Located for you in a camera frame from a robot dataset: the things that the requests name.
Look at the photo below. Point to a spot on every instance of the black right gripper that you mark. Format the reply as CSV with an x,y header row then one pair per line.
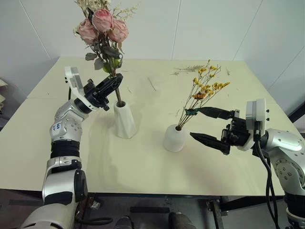
x,y
237,133

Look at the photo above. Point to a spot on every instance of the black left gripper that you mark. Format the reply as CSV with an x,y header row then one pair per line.
x,y
95,96

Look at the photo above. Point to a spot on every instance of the yellow dried flower bouquet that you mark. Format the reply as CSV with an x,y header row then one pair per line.
x,y
205,89

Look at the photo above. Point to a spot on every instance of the pink rose bouquet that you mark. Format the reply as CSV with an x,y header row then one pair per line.
x,y
103,20

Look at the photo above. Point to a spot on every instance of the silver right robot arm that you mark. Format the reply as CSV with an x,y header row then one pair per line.
x,y
286,148

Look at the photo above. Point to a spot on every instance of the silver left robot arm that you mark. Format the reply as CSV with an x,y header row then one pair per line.
x,y
64,124

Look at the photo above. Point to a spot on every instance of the tall white faceted vase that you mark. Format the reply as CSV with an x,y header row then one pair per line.
x,y
124,121

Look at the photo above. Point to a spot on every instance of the round white vase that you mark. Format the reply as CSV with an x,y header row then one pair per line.
x,y
175,139

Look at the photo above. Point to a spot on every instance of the short loose dried stem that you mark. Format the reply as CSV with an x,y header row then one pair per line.
x,y
227,71

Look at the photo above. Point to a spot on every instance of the loose dried twig pile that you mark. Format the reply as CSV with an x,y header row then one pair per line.
x,y
188,69

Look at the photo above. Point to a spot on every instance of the dark rounded shape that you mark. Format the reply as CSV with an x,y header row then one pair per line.
x,y
125,223
182,220

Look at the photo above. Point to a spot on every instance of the beige cardboard pieces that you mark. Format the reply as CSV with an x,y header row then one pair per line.
x,y
2,95

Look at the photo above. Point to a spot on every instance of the small clear plastic bag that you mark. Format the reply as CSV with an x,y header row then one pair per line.
x,y
95,205

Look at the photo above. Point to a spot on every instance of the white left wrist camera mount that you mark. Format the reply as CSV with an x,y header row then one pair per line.
x,y
75,81

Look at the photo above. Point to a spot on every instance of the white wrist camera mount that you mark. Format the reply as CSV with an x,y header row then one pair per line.
x,y
75,81
261,112

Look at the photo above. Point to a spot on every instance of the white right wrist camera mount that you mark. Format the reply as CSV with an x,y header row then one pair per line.
x,y
261,112

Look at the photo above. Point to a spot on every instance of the black metal table frame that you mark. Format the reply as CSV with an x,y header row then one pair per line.
x,y
243,205

